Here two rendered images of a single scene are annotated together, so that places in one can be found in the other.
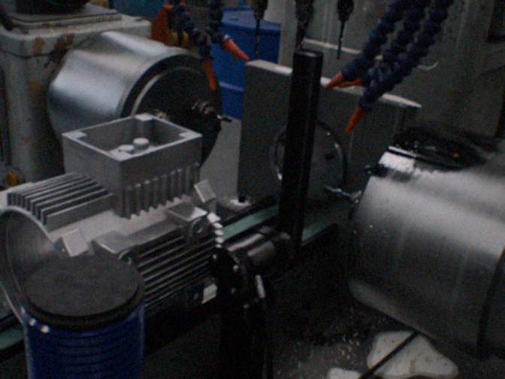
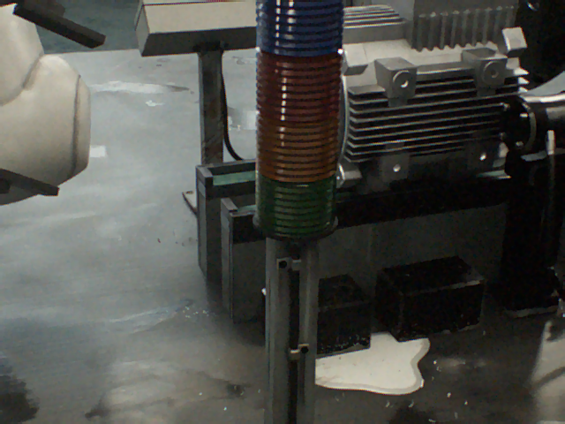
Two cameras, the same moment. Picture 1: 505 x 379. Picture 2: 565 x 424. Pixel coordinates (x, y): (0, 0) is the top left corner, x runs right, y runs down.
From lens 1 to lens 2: 36 cm
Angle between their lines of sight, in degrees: 27
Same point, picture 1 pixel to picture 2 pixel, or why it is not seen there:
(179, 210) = (477, 52)
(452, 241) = not seen: outside the picture
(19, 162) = not seen: hidden behind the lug
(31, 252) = not seen: hidden behind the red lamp
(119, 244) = (398, 65)
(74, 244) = (355, 55)
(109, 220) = (397, 49)
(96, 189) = (392, 18)
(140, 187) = (437, 18)
